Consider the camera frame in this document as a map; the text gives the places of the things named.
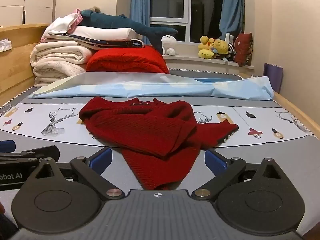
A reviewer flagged window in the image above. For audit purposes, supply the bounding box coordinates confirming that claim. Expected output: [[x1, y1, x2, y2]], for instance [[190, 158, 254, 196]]
[[149, 0, 225, 43]]

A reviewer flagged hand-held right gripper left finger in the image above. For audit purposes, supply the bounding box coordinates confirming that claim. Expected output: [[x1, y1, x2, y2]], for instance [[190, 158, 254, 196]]
[[32, 147, 125, 201]]

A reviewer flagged purple bag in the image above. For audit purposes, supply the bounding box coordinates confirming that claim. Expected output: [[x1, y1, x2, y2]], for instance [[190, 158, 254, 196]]
[[263, 63, 284, 93]]

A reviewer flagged navy star-print pillow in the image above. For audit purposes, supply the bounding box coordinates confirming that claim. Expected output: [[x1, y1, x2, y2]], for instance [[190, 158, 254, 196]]
[[54, 32, 145, 51]]

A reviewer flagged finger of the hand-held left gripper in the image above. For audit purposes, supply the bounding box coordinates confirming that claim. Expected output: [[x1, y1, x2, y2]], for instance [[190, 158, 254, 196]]
[[0, 140, 16, 153], [0, 145, 61, 165]]

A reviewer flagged blue curtain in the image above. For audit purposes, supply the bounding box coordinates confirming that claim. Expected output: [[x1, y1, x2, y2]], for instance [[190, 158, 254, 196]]
[[219, 0, 245, 37], [130, 0, 152, 41]]

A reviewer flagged white window sill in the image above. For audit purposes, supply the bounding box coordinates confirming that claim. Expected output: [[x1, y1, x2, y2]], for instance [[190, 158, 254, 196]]
[[164, 41, 255, 71]]

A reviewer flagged cream folded quilt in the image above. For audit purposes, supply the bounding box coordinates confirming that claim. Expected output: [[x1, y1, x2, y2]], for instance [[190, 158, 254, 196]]
[[30, 40, 94, 88]]

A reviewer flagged light blue sheet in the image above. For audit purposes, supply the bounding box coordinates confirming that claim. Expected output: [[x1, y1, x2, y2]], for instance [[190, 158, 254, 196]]
[[29, 71, 275, 102]]

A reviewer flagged grey printed bed sheet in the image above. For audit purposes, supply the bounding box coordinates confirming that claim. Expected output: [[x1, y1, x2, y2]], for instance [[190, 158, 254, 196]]
[[0, 67, 320, 235]]

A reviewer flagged white and pink cloth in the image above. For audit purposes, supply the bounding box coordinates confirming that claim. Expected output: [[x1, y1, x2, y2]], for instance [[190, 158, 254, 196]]
[[41, 8, 83, 43]]

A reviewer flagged wooden bed frame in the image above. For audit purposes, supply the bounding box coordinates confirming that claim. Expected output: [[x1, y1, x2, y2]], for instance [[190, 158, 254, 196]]
[[0, 23, 320, 140]]

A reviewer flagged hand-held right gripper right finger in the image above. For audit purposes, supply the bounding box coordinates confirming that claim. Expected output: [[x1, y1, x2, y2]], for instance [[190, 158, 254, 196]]
[[191, 149, 283, 201]]

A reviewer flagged tissue pack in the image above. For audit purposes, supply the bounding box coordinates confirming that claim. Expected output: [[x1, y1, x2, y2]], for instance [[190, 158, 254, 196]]
[[0, 38, 13, 52]]

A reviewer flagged white pillow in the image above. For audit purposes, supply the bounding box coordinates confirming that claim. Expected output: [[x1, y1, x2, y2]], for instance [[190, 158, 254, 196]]
[[47, 25, 137, 42]]

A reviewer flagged dark red cushion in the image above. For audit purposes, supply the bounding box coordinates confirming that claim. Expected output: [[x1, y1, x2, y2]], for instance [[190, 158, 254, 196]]
[[234, 32, 254, 67]]

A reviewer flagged white wardrobe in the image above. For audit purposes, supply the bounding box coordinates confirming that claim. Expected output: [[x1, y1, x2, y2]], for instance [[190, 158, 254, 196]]
[[0, 0, 57, 26]]

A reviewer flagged red folded blanket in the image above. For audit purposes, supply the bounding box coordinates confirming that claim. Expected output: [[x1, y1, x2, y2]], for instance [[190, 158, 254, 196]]
[[86, 45, 170, 75]]

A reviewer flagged yellow bear plush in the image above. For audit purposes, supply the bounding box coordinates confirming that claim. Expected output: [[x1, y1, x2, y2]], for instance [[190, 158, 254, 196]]
[[212, 39, 230, 60]]

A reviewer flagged yellow duck plush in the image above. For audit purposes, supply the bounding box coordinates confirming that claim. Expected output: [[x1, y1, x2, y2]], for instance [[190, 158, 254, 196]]
[[198, 35, 217, 59]]

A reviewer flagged dark red knit sweater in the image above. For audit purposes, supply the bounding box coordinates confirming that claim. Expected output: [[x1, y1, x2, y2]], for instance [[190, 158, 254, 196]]
[[79, 97, 239, 191]]

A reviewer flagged blue shark plush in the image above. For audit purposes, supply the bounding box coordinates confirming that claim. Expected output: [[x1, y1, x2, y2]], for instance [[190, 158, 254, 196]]
[[77, 9, 178, 54]]

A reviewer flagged white seal plush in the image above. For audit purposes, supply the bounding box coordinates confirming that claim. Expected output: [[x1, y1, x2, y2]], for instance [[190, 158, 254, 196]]
[[161, 35, 179, 56]]

